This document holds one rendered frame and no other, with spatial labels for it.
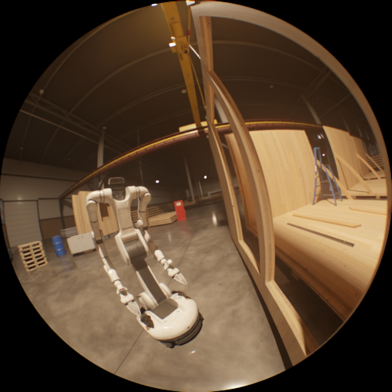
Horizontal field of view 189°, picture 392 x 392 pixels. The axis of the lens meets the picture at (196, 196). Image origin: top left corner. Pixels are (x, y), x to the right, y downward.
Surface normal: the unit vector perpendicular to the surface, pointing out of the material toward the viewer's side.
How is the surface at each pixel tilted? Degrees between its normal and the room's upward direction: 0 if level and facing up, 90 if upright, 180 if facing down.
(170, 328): 45
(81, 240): 90
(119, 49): 180
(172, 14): 180
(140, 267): 70
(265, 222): 88
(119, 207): 96
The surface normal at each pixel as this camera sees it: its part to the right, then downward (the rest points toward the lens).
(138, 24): 0.22, 0.98
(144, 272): 0.65, -0.51
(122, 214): 0.78, -0.08
